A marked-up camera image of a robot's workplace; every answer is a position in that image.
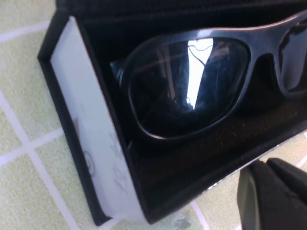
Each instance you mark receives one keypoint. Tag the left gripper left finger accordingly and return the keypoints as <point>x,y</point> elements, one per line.
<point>263,203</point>

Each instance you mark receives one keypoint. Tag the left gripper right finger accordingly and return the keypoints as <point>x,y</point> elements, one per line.
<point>292,179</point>

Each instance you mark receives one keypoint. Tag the black framed glasses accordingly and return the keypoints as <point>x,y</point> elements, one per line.
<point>168,95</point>

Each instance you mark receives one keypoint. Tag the black printed glasses case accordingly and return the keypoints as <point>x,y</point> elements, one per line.
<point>96,119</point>

